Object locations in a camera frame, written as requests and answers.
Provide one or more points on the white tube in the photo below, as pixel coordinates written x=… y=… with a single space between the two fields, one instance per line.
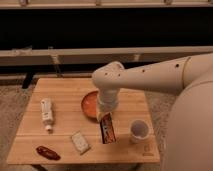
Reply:
x=47 y=115

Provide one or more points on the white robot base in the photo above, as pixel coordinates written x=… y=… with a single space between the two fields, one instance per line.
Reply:
x=189 y=139

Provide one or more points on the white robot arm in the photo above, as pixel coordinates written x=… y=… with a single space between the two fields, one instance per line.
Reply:
x=172 y=76

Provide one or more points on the orange bowl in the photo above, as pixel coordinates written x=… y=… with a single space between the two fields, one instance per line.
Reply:
x=89 y=104

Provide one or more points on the dark red snack wrapper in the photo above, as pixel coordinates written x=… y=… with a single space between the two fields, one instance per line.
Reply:
x=47 y=153

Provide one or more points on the wooden table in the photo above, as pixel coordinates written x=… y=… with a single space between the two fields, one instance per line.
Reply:
x=66 y=95

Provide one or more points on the black orange candy bar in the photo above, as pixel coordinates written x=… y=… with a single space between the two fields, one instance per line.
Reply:
x=107 y=130

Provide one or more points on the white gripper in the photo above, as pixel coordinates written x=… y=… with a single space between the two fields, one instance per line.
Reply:
x=107 y=101

